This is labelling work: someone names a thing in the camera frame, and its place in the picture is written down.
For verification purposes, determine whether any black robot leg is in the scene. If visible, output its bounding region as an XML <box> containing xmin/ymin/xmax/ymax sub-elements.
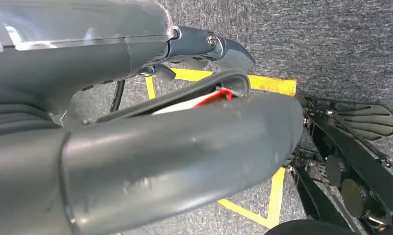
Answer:
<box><xmin>289</xmin><ymin>112</ymin><xmax>393</xmax><ymax>235</ymax></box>

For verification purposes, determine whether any black robot foot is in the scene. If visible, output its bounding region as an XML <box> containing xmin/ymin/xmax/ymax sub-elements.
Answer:
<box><xmin>295</xmin><ymin>94</ymin><xmax>393</xmax><ymax>142</ymax></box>

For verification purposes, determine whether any thin black cable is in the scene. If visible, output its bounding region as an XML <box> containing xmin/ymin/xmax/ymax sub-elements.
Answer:
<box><xmin>109</xmin><ymin>79</ymin><xmax>126</xmax><ymax>114</ymax></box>

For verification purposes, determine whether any yellow floor tape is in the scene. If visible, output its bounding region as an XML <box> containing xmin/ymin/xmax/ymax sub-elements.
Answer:
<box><xmin>145</xmin><ymin>67</ymin><xmax>298</xmax><ymax>229</ymax></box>

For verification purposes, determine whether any black rounded robot part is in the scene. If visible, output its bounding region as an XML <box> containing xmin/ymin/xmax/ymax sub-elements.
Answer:
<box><xmin>265</xmin><ymin>219</ymin><xmax>358</xmax><ymax>235</ymax></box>

